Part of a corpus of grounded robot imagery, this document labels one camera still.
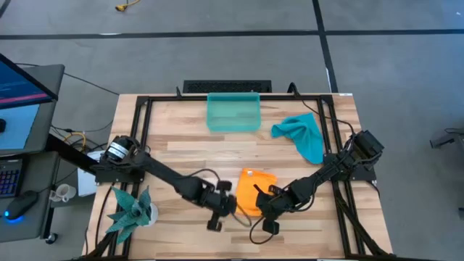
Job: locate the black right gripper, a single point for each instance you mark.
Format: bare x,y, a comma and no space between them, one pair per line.
275,206

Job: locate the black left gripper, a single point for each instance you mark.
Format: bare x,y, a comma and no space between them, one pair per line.
221,204

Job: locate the orange microfiber towel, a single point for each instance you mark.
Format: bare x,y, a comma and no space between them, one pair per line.
250,188

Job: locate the teal microfiber towel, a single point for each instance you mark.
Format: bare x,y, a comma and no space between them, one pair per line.
304,137

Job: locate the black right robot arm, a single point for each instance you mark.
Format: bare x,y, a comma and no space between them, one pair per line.
319,177

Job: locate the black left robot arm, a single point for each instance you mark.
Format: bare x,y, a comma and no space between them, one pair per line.
163,174

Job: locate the teal translucent plastic basket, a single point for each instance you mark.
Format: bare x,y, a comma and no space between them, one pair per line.
233,112

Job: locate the artificial plant in white pot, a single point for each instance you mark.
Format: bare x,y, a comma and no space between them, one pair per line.
132,214

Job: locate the white paper sheet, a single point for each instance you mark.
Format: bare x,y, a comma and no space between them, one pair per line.
85,181

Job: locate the white mug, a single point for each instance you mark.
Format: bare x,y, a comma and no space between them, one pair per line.
65,192

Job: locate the black caster wheel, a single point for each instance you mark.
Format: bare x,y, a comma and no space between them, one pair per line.
51,238

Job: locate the black desk support beam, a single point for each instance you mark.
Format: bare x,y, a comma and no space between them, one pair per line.
65,152

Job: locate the black stand foot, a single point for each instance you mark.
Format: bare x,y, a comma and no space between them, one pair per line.
444,139

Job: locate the grey keyboard desk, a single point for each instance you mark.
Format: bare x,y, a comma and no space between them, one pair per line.
40,174

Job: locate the black computer mouse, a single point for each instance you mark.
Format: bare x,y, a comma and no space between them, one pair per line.
21,204

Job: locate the backlit computer keyboard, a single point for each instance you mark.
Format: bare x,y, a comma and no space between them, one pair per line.
9,179

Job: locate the small black desk device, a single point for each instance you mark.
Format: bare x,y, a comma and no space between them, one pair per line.
1,125

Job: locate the computer monitor with blue screen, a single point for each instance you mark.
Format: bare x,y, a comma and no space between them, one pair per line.
18,87

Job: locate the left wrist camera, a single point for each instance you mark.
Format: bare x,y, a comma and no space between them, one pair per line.
224,186

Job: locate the black metal table frame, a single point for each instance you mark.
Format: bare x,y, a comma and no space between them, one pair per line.
232,98

